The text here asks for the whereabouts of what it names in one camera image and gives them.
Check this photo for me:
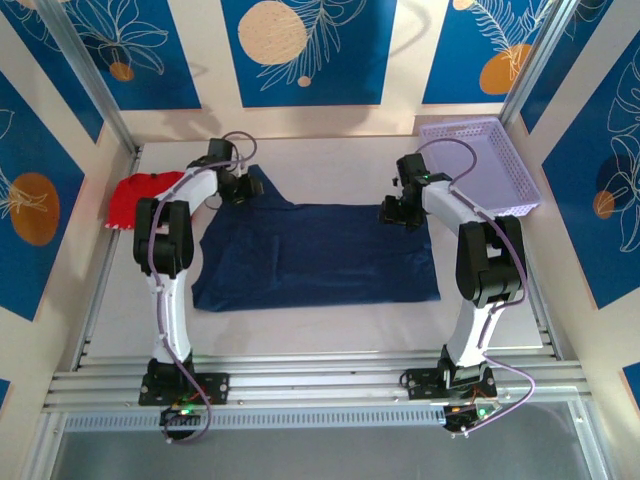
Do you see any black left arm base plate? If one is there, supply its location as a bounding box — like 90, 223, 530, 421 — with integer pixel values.
138, 372, 231, 407

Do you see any black device with wires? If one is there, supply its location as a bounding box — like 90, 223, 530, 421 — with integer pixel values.
42, 142, 596, 419

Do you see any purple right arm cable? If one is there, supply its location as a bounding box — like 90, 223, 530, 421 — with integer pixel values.
412, 139, 541, 436

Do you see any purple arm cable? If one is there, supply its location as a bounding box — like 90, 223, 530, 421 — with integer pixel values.
412, 139, 541, 436
149, 130, 259, 445

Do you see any grey slotted cable duct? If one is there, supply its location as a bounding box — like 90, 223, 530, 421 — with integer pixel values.
62, 407, 449, 434

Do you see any lavender plastic mesh basket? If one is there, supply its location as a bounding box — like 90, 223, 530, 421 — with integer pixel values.
418, 115, 544, 219

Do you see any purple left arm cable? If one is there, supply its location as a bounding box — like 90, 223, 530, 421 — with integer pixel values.
149, 130, 259, 445

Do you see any grey metal sheet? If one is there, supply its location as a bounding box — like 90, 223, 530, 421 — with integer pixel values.
49, 424, 596, 480

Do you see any aluminium corner post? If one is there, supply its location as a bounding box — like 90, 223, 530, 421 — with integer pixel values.
35, 0, 144, 156
498, 0, 585, 129

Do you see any folded red t-shirt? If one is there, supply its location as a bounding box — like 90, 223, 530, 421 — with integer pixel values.
105, 171, 187, 232

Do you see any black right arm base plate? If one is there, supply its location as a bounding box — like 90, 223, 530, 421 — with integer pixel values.
402, 367, 499, 401

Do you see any navy blue printed t-shirt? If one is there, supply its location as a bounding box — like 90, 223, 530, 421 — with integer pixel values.
191, 164, 441, 312

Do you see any blue floral wall panel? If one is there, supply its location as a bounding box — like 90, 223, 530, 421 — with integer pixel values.
542, 29, 640, 311
422, 0, 556, 105
221, 0, 398, 107
519, 0, 619, 135
69, 0, 202, 111
0, 69, 86, 321
0, 0, 105, 145

